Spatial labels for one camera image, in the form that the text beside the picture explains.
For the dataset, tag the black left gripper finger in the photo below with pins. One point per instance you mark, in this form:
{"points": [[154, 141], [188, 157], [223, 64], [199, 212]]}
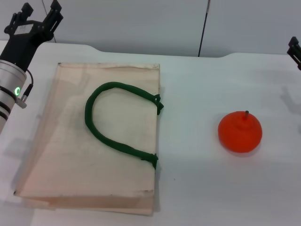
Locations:
{"points": [[23, 13], [55, 18]]}

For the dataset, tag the thin black vertical pole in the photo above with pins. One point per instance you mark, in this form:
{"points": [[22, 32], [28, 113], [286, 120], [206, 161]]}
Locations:
{"points": [[203, 28]]}

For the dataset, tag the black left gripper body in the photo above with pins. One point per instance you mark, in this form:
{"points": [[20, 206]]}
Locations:
{"points": [[22, 40]]}

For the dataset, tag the orange fruit with stem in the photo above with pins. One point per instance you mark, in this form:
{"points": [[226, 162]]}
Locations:
{"points": [[237, 134]]}

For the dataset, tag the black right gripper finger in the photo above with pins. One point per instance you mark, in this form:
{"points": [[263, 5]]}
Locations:
{"points": [[295, 50]]}

